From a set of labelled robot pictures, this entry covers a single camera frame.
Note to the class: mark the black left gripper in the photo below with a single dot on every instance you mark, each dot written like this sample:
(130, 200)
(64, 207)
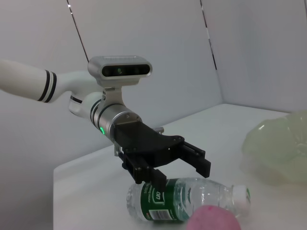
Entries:
(146, 146)

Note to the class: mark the clear green-label water bottle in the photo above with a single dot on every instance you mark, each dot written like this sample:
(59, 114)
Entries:
(168, 201)

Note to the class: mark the pink peach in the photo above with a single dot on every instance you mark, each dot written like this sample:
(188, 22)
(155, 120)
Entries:
(213, 219)

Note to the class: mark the green glass fruit plate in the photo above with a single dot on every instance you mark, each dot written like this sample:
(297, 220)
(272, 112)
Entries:
(278, 148)

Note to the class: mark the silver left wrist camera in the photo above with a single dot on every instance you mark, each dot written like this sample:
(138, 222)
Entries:
(120, 69)

